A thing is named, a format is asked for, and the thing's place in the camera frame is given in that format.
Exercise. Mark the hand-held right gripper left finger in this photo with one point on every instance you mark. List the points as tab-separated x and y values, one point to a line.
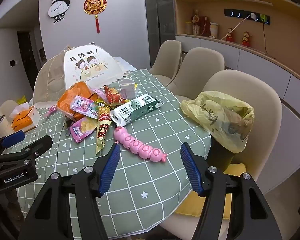
110	170

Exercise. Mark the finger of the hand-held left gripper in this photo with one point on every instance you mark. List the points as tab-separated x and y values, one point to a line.
13	137
40	145

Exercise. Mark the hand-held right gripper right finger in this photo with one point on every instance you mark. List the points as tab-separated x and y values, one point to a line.
191	170

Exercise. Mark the yellow red wafer wrapper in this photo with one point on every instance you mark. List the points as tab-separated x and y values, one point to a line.
103	127

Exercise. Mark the pink white snack bag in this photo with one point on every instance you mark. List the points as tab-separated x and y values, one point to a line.
83	105

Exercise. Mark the yellow plastic bin bag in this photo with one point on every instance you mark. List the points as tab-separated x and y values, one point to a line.
215	115

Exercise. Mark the orange plastic bag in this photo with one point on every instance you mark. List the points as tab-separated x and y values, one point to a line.
72	92

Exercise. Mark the green white milk carton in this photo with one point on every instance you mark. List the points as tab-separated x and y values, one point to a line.
132	111

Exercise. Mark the orange white tissue box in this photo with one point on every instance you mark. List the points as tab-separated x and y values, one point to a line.
22	120

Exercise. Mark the beige dining chair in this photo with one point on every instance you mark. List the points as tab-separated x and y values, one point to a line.
166	55
202	65
240	85
8	107

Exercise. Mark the black crumpled wrapper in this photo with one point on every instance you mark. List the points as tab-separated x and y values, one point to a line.
68	128

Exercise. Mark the green checkered tablecloth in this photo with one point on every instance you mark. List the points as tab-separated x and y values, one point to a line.
145	170

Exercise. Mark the yellow seat cushion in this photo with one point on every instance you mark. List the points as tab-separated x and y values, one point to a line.
190	205

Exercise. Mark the pink caterpillar toy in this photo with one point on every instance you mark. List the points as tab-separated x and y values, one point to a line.
137	146

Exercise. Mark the pink toy stick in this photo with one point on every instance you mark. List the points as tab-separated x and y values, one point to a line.
52	110

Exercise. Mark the yellow crumpled packet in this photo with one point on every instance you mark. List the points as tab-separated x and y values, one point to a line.
22	100

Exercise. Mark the pink chip packet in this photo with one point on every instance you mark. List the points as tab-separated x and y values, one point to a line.
82	130

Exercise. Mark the red gold snack wrapper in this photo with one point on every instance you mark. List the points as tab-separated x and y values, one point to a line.
112	95

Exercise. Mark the dark doorway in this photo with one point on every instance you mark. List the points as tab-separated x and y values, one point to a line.
26	55

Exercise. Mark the beige mesh food cover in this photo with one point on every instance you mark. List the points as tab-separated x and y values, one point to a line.
90	65

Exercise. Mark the red doll figurine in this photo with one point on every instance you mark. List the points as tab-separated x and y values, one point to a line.
230	35
246	40

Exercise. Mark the white lidded cup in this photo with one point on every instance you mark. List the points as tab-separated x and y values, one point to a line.
214	30

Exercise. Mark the pale storage jar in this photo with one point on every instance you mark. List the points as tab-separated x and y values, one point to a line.
188	28

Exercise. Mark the red gift bag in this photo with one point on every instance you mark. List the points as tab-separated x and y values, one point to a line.
205	26

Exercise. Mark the flower vase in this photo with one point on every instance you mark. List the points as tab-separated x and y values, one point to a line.
195	22

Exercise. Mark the dark glass partition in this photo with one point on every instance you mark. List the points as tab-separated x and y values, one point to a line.
160	17

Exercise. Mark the black socket track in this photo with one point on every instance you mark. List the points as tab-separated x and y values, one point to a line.
240	13

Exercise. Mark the black wall switch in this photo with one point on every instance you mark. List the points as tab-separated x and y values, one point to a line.
12	62

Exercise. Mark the panda wall clock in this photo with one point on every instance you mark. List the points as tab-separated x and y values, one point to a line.
58	7

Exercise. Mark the red knot wall ornament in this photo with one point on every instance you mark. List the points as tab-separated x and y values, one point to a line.
95	5

